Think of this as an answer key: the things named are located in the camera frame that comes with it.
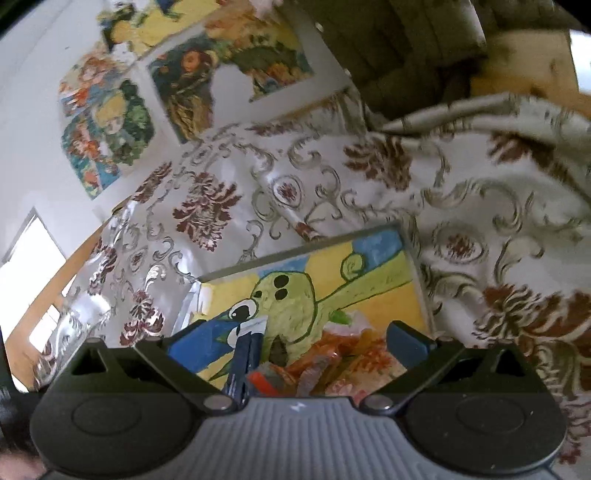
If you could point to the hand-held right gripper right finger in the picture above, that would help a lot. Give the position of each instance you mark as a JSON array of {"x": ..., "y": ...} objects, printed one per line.
[{"x": 408, "y": 341}]

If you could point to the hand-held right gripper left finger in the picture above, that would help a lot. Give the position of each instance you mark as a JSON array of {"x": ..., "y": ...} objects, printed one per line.
[{"x": 187, "y": 344}]

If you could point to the beige rice cracker packet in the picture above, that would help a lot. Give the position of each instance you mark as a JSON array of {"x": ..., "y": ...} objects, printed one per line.
[{"x": 378, "y": 364}]

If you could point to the blue stick packet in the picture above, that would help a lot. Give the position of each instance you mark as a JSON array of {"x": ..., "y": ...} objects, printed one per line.
[{"x": 242, "y": 364}]

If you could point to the grey tray box with cartoon painting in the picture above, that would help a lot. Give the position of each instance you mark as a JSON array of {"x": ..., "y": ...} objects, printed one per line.
[{"x": 369, "y": 286}]

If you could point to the orange-red clear snack packet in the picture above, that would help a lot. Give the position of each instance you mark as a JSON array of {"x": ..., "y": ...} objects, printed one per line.
[{"x": 318, "y": 364}]

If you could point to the white green snack packet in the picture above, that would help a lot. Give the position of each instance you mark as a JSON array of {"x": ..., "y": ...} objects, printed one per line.
[{"x": 355, "y": 323}]

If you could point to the floral printed blanket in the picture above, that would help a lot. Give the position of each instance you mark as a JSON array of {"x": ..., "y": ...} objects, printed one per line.
[{"x": 461, "y": 184}]

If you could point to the bright window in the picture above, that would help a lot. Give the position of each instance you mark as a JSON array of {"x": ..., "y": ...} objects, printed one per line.
[{"x": 27, "y": 267}]

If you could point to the olive quilted jacket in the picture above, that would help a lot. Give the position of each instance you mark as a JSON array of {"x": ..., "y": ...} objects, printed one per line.
[{"x": 392, "y": 55}]

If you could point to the wooden bed end board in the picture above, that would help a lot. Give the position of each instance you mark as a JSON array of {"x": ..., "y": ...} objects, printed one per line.
[{"x": 531, "y": 60}]

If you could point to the cartoon children wall poster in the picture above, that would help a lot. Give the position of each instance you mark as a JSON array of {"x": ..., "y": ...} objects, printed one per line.
[{"x": 111, "y": 124}]

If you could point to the yellow wall poster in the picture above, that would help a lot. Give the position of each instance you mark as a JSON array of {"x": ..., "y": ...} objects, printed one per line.
[{"x": 147, "y": 27}]

